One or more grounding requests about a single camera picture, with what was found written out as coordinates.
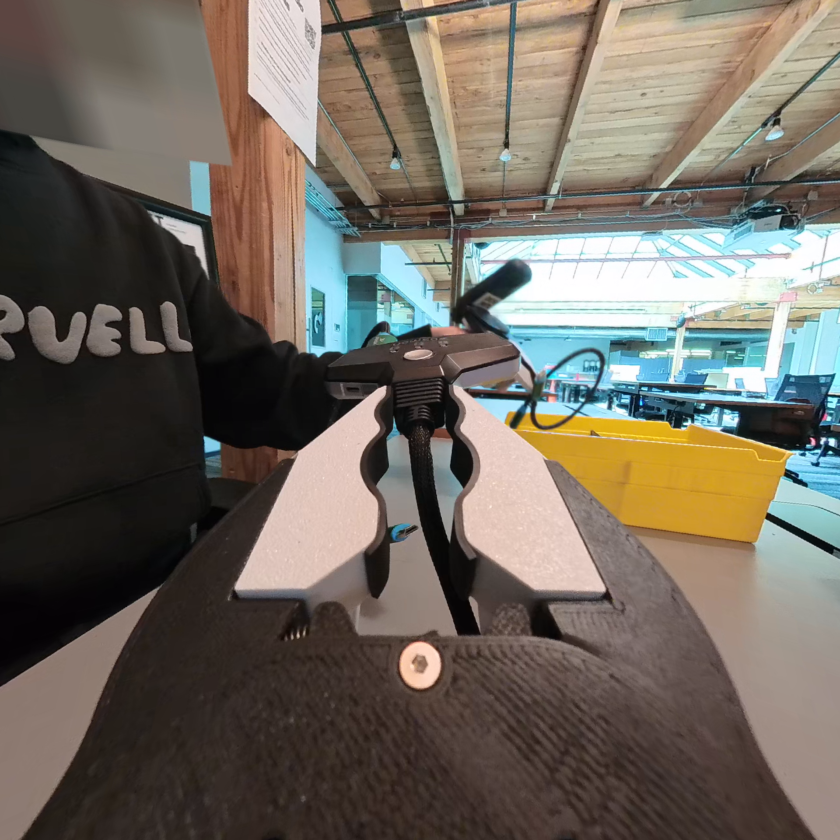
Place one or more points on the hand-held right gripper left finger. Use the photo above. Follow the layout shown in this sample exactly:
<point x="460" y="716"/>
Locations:
<point x="315" y="499"/>

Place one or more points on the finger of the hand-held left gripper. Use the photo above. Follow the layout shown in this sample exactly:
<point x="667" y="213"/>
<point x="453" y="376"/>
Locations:
<point x="529" y="379"/>

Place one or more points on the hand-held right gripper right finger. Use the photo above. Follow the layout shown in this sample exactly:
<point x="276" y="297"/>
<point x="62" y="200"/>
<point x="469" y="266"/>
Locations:
<point x="525" y="518"/>

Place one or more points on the silver usb plug blue insert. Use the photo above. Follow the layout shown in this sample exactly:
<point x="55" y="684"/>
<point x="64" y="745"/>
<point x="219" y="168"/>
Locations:
<point x="405" y="531"/>

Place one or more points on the person's left forearm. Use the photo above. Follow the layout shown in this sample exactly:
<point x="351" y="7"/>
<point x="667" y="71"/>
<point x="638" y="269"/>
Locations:
<point x="262" y="387"/>

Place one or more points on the yellow plastic bin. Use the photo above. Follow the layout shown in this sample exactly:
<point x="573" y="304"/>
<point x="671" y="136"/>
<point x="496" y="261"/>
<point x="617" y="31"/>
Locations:
<point x="656" y="485"/>

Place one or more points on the long dark desk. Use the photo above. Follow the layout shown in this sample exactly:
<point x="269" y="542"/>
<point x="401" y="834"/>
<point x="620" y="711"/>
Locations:
<point x="722" y="400"/>

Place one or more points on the person's black hoodie torso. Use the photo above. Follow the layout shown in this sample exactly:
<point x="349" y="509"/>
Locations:
<point x="85" y="426"/>

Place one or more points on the black office chair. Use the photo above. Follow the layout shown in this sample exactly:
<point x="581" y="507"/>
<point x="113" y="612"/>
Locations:
<point x="804" y="400"/>

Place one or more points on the ceiling projector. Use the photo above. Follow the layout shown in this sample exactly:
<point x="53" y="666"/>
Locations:
<point x="764" y="226"/>

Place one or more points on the black framed tag poster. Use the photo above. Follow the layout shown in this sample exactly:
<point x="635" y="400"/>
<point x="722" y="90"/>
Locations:
<point x="190" y="236"/>

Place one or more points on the white paper sheet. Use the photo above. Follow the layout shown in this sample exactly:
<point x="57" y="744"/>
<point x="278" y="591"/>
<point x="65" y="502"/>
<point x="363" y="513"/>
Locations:
<point x="282" y="65"/>

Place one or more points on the wooden post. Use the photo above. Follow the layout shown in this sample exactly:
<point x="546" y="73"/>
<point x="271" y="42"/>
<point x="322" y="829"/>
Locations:
<point x="256" y="262"/>

